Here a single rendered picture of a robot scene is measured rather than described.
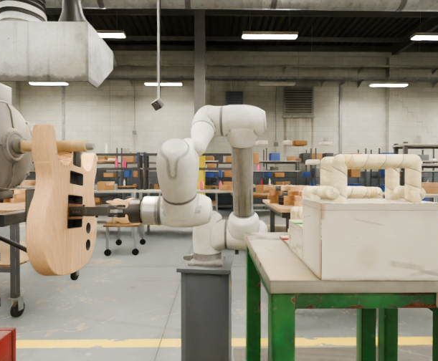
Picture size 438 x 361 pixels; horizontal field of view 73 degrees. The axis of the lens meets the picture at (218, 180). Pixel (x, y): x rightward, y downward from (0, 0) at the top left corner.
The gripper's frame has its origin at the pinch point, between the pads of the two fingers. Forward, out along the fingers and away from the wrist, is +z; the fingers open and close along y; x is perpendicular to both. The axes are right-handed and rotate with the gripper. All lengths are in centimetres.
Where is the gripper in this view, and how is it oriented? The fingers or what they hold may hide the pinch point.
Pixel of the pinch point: (76, 211)
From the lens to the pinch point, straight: 101.6
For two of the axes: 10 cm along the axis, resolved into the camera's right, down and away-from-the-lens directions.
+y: -0.1, 1.1, 9.9
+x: -0.1, -9.9, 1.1
